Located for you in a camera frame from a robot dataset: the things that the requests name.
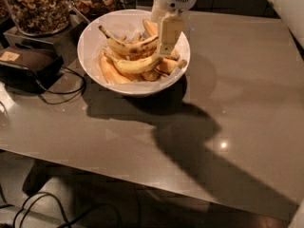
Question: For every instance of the white ceramic bowl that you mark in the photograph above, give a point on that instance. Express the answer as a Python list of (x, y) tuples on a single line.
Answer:
[(124, 22)]

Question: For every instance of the left orange-yellow banana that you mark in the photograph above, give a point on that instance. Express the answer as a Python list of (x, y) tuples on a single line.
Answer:
[(111, 74)]

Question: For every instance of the large glass nut jar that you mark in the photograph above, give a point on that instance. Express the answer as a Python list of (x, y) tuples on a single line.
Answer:
[(39, 17)]

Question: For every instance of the back right yellow banana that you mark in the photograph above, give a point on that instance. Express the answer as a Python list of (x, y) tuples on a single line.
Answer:
[(152, 29)]

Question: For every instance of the spotted yellow banana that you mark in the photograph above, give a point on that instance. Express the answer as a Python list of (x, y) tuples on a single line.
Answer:
[(127, 48)]

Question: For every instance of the curved yellow banana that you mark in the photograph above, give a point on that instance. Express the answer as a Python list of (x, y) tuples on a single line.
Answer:
[(125, 66)]

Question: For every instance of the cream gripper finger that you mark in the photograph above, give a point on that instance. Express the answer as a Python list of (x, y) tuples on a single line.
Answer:
[(169, 31), (156, 13)]

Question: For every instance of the right small yellow banana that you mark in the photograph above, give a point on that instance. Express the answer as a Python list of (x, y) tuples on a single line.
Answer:
[(167, 66)]

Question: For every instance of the dark metal stand box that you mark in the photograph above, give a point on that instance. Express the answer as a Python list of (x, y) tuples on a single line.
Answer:
[(63, 43)]

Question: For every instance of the black device with label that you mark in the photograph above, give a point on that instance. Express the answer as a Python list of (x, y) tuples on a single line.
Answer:
[(28, 69)]

